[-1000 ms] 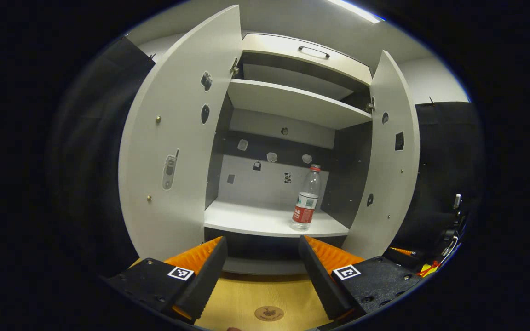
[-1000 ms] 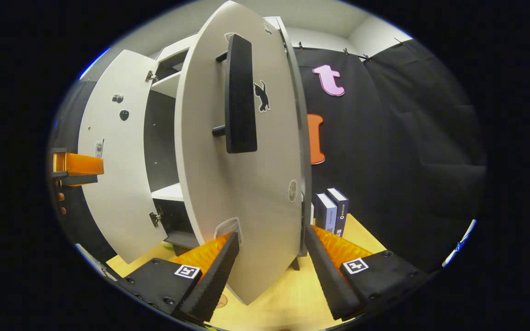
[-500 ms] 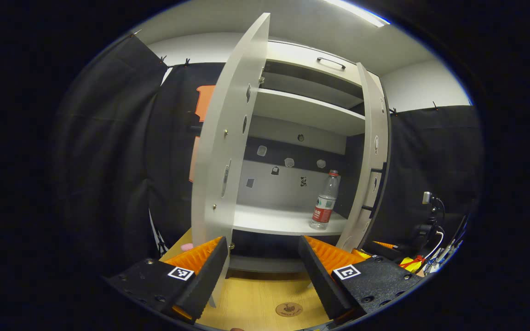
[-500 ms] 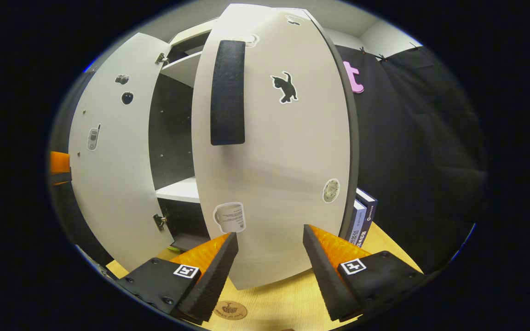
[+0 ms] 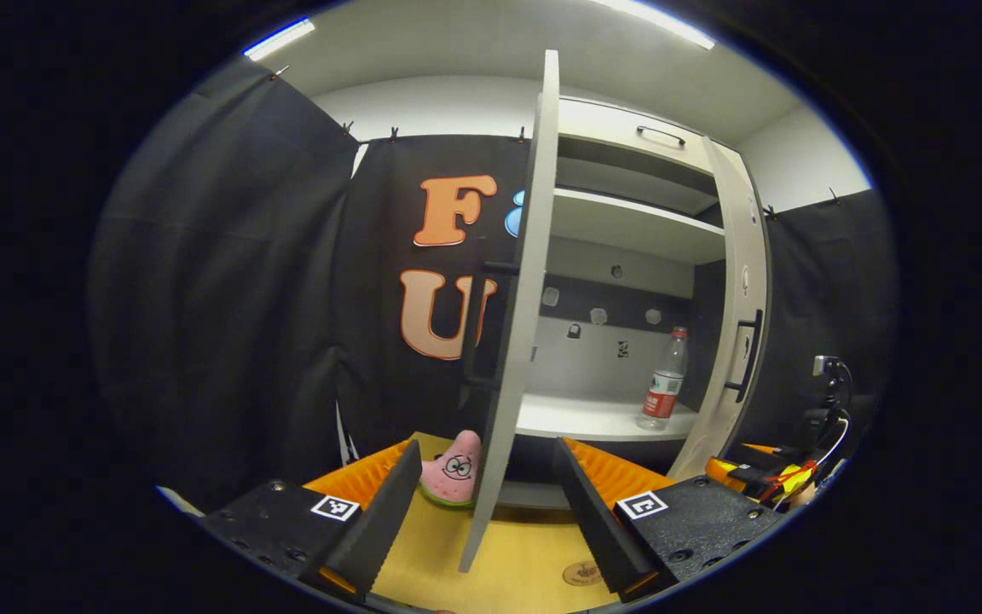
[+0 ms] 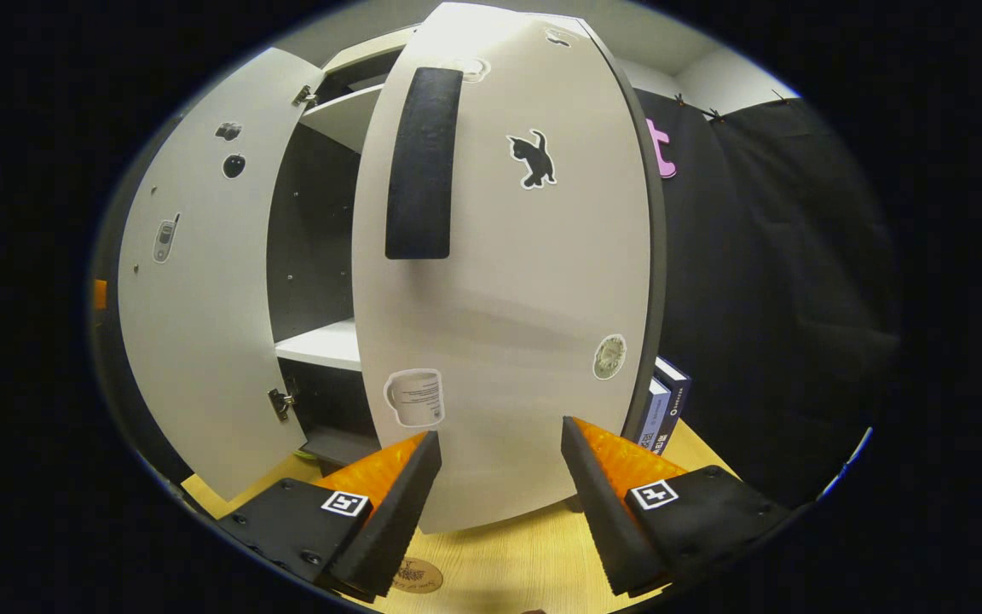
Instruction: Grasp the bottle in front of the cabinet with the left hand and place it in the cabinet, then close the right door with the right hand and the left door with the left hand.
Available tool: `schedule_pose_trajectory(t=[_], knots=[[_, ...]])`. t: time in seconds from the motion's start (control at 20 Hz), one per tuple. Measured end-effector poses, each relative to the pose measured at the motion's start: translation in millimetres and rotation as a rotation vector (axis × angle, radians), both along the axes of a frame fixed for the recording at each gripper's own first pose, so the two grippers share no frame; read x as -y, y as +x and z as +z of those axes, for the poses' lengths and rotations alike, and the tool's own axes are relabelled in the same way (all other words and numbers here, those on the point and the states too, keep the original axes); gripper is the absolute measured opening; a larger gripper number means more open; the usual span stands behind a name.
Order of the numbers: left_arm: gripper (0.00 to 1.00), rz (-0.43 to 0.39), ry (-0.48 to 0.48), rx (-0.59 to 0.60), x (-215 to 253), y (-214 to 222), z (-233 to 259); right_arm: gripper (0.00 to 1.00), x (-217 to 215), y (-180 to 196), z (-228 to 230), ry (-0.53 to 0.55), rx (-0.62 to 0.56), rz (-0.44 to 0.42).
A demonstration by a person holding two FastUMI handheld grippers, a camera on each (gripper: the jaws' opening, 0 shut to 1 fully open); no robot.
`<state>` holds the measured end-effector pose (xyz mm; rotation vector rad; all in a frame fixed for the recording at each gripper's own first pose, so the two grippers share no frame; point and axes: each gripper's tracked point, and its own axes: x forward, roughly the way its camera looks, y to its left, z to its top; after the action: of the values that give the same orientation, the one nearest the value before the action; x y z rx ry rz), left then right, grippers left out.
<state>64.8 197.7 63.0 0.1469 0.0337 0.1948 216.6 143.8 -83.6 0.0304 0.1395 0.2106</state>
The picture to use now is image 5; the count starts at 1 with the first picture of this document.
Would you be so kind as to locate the pink starfish plush toy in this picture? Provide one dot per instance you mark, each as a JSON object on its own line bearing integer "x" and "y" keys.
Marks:
{"x": 453, "y": 469}

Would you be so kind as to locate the white cabinet with dark walls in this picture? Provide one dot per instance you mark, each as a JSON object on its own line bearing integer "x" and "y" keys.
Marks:
{"x": 593, "y": 418}

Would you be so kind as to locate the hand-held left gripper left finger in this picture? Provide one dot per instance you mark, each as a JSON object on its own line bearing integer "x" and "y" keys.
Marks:
{"x": 384, "y": 520}

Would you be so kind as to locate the ceiling light strip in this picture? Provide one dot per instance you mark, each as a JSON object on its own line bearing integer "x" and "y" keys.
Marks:
{"x": 278, "y": 38}
{"x": 661, "y": 21}

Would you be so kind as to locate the clear plastic bottle red label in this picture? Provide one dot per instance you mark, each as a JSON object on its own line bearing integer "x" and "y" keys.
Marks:
{"x": 666, "y": 388}

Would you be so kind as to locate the white cabinet drawer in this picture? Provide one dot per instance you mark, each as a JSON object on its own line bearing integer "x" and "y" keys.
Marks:
{"x": 602, "y": 128}

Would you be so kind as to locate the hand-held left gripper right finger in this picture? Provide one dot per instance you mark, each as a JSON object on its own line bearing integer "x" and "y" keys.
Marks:
{"x": 593, "y": 520}

